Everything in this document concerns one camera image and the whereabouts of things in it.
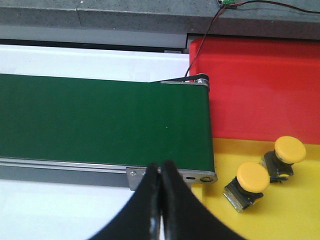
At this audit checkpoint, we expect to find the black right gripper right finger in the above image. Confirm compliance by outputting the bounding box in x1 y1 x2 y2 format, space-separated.
161 160 243 240

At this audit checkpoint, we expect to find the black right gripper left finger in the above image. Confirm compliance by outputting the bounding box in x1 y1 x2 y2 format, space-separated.
90 163 160 240

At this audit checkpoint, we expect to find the yellow mushroom push button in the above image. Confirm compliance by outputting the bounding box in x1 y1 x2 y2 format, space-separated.
260 136 307 183
223 162 270 213

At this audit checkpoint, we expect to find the yellow plastic tray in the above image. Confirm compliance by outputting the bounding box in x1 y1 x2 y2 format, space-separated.
191 138 320 240

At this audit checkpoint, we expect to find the red plastic tray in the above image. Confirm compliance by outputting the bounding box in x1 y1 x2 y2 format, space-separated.
189 37 320 144

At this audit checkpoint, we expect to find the grey stone counter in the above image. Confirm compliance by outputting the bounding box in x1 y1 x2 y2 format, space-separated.
0 0 320 49

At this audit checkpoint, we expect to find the small circuit board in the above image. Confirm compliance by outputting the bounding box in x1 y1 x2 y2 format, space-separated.
217 0 237 7

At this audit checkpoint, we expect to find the aluminium conveyor frame rail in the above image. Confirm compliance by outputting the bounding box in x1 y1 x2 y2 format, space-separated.
0 73 218 192

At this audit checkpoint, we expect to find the red black wire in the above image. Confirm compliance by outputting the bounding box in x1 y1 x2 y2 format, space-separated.
184 0 320 78

